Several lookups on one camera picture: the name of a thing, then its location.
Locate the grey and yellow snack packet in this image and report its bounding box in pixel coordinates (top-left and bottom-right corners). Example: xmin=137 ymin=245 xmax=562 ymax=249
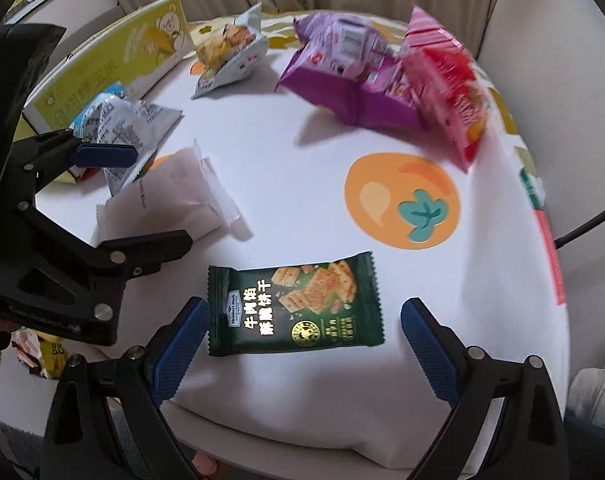
xmin=191 ymin=2 xmax=269 ymax=100

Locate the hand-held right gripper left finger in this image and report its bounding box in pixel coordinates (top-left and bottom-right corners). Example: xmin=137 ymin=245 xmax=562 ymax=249
xmin=41 ymin=296 xmax=210 ymax=480

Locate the green cardboard box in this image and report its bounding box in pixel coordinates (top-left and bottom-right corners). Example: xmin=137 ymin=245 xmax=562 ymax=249
xmin=22 ymin=0 xmax=193 ymax=133

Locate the black metal stand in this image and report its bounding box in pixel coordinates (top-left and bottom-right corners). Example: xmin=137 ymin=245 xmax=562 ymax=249
xmin=553 ymin=195 xmax=605 ymax=248

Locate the striped floral blanket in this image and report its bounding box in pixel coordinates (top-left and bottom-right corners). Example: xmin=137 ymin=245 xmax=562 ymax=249
xmin=187 ymin=9 xmax=308 ymax=53

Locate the light blue silver snack packet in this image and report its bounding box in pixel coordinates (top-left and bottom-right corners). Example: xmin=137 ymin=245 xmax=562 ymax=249
xmin=70 ymin=92 xmax=184 ymax=196

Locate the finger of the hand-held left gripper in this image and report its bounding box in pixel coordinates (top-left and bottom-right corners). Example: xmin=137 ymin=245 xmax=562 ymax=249
xmin=10 ymin=129 xmax=137 ymax=211
xmin=96 ymin=230 xmax=193 ymax=287

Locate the translucent pale snack packet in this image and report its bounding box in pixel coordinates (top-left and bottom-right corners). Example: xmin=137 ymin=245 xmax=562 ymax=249
xmin=96 ymin=137 xmax=240 ymax=248

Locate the purple snack packet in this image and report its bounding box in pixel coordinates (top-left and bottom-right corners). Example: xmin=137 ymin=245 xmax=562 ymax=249
xmin=275 ymin=12 xmax=431 ymax=131

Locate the dark green cracker packet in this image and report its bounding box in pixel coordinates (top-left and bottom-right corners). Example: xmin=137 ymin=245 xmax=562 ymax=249
xmin=207 ymin=251 xmax=386 ymax=358

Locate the pink striped snack packet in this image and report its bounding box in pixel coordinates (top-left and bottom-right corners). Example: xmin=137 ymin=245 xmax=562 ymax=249
xmin=400 ymin=6 xmax=488 ymax=173

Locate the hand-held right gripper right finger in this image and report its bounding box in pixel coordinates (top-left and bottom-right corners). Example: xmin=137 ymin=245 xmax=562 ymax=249
xmin=400 ymin=297 xmax=568 ymax=480

